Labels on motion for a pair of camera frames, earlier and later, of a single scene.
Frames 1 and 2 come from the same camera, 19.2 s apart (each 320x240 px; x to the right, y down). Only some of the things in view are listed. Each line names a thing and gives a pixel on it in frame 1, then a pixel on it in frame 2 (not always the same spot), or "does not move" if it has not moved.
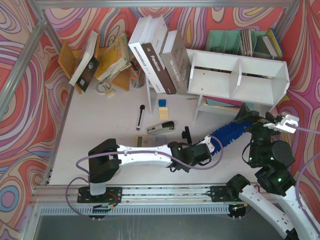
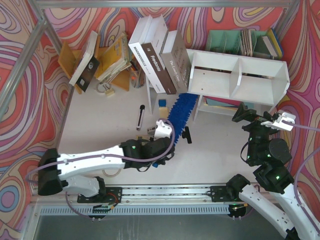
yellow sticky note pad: x=163 y=113 does not move
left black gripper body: x=188 y=135 to x=165 y=144
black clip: x=186 y=134 does not move
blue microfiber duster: x=227 y=134 to x=181 y=113
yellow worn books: x=114 y=59 does not move
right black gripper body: x=251 y=117 does not move
